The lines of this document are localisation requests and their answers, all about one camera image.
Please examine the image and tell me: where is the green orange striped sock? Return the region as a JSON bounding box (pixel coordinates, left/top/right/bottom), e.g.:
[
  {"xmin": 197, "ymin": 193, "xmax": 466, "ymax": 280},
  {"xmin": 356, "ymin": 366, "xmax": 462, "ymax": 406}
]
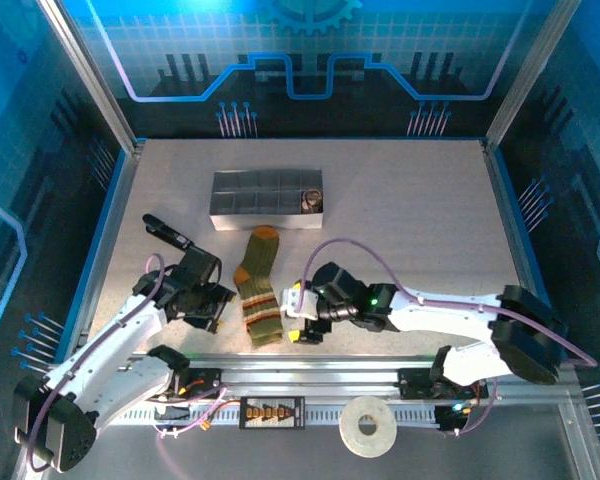
[{"xmin": 233, "ymin": 225, "xmax": 285, "ymax": 349}]

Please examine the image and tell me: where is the beige brown argyle sock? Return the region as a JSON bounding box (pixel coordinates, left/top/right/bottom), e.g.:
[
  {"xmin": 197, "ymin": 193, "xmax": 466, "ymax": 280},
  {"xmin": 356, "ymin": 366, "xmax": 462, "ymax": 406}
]
[{"xmin": 299, "ymin": 188, "xmax": 324, "ymax": 214}]

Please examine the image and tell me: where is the white tape roll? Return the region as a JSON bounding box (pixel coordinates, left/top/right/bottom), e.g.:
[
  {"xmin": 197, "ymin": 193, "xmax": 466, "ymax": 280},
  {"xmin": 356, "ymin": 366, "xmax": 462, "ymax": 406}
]
[{"xmin": 338, "ymin": 394, "xmax": 399, "ymax": 459}]

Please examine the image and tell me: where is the grey divided organizer box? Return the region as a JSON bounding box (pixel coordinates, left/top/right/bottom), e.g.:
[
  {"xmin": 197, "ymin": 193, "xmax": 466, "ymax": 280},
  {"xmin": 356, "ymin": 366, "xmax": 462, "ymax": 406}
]
[{"xmin": 208, "ymin": 168, "xmax": 326, "ymax": 232}]

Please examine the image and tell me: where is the black white connector block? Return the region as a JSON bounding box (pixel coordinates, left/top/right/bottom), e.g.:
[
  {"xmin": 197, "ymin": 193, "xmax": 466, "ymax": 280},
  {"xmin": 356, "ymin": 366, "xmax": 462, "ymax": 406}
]
[{"xmin": 153, "ymin": 399, "xmax": 191, "ymax": 422}]

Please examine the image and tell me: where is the black power distribution board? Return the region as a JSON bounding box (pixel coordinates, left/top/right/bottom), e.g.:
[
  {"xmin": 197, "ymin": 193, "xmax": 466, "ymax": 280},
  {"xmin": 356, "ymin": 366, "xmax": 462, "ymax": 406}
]
[{"xmin": 238, "ymin": 396, "xmax": 306, "ymax": 430}]

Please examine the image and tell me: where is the black controller board with LED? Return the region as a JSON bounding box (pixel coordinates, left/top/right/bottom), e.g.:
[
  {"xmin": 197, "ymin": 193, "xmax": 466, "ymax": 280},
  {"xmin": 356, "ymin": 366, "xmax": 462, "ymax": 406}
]
[{"xmin": 437, "ymin": 403, "xmax": 469, "ymax": 432}]

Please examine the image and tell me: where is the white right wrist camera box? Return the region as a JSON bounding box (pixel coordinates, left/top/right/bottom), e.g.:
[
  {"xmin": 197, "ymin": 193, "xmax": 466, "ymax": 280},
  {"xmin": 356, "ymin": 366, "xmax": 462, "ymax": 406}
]
[{"xmin": 279, "ymin": 283, "xmax": 322, "ymax": 321}]

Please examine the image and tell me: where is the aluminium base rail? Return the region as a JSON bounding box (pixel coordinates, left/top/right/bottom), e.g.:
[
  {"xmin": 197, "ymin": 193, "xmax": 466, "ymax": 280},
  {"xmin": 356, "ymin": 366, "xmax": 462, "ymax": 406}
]
[{"xmin": 42, "ymin": 352, "xmax": 581, "ymax": 399}]

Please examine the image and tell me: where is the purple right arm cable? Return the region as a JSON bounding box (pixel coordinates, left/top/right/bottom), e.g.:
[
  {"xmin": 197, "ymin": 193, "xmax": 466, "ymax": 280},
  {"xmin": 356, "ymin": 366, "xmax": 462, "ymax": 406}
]
[{"xmin": 299, "ymin": 237, "xmax": 597, "ymax": 440}]

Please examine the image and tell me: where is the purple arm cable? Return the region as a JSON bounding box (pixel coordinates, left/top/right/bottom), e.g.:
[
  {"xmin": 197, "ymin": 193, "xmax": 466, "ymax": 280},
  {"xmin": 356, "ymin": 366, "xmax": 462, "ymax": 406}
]
[
  {"xmin": 299, "ymin": 237, "xmax": 597, "ymax": 440},
  {"xmin": 25, "ymin": 252, "xmax": 230, "ymax": 474}
]

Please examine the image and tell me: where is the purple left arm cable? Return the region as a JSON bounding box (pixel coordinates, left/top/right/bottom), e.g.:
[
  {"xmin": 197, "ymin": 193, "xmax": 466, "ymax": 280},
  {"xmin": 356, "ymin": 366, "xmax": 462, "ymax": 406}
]
[{"xmin": 25, "ymin": 252, "xmax": 230, "ymax": 474}]

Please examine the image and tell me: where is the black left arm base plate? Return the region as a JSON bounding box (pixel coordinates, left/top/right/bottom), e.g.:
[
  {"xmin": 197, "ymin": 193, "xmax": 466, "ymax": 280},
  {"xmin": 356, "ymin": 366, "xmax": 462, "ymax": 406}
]
[{"xmin": 149, "ymin": 367, "xmax": 225, "ymax": 400}]

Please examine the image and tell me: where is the slotted grey cable duct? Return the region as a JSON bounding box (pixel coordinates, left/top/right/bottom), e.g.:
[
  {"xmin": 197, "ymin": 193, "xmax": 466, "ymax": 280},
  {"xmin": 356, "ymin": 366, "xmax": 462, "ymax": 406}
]
[{"xmin": 99, "ymin": 402, "xmax": 444, "ymax": 427}]

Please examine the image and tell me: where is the aluminium table side rail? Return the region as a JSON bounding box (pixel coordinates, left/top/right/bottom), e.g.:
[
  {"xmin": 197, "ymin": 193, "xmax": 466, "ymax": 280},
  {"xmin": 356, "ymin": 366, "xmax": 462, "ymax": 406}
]
[
  {"xmin": 482, "ymin": 141, "xmax": 552, "ymax": 360},
  {"xmin": 62, "ymin": 139, "xmax": 146, "ymax": 361}
]

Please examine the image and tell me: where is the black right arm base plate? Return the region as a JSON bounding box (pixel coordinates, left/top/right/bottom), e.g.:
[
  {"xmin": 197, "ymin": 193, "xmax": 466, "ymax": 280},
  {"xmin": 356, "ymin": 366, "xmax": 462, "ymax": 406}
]
[{"xmin": 397, "ymin": 367, "xmax": 490, "ymax": 400}]

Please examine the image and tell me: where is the aluminium frame post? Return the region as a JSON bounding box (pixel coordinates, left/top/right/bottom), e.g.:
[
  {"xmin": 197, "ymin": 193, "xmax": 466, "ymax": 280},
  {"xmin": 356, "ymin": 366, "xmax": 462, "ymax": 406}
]
[
  {"xmin": 37, "ymin": 0, "xmax": 146, "ymax": 154},
  {"xmin": 483, "ymin": 0, "xmax": 581, "ymax": 152}
]

